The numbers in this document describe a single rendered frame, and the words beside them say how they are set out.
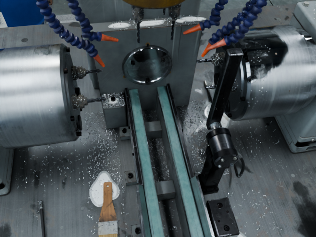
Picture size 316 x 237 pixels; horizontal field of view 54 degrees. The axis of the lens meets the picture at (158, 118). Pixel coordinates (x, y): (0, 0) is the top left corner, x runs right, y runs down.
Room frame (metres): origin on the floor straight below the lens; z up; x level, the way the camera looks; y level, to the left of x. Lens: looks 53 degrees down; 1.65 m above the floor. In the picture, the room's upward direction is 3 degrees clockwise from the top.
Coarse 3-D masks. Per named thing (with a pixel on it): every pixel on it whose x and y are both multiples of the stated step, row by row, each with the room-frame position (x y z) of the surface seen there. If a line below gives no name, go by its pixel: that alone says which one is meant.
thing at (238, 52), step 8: (232, 48) 0.47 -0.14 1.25; (240, 48) 0.47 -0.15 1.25; (232, 56) 0.45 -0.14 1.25; (240, 56) 0.46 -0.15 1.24; (224, 64) 0.46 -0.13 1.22; (232, 64) 0.46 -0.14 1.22; (224, 72) 0.45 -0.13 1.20; (232, 72) 0.46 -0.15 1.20; (224, 80) 0.45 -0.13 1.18; (232, 80) 0.46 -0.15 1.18; (216, 88) 0.47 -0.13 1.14; (224, 88) 0.46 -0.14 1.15; (216, 96) 0.46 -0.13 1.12; (224, 96) 0.46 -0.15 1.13; (216, 104) 0.45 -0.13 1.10; (224, 104) 0.46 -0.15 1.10; (216, 112) 0.46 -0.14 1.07; (208, 120) 0.46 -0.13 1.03; (216, 120) 0.46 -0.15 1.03; (208, 128) 0.45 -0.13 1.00
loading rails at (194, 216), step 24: (168, 96) 0.63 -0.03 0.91; (168, 120) 0.53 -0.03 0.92; (144, 144) 0.45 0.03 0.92; (168, 144) 0.46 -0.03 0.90; (144, 168) 0.37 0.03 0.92; (168, 168) 0.43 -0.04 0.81; (192, 168) 0.43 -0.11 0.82; (144, 192) 0.31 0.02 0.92; (168, 192) 0.34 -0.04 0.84; (192, 192) 0.31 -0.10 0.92; (144, 216) 0.24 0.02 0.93; (192, 216) 0.25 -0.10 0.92
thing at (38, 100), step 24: (0, 48) 0.55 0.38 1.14; (24, 48) 0.54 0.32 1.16; (48, 48) 0.54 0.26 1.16; (0, 72) 0.46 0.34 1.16; (24, 72) 0.46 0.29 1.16; (48, 72) 0.47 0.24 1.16; (72, 72) 0.55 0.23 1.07; (0, 96) 0.41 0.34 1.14; (24, 96) 0.42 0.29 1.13; (48, 96) 0.42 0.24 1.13; (72, 96) 0.47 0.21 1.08; (0, 120) 0.38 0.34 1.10; (24, 120) 0.38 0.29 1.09; (48, 120) 0.39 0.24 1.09; (72, 120) 0.41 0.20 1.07; (0, 144) 0.37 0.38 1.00; (24, 144) 0.37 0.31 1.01; (48, 144) 0.40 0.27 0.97
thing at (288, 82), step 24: (288, 24) 0.71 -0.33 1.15; (216, 48) 0.72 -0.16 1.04; (264, 48) 0.59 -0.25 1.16; (288, 48) 0.59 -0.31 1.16; (312, 48) 0.61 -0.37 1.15; (216, 72) 0.67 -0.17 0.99; (240, 72) 0.55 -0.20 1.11; (264, 72) 0.53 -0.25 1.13; (288, 72) 0.54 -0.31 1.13; (312, 72) 0.55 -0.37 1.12; (240, 96) 0.52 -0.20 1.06; (264, 96) 0.50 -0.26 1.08; (288, 96) 0.51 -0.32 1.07; (312, 96) 0.54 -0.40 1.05
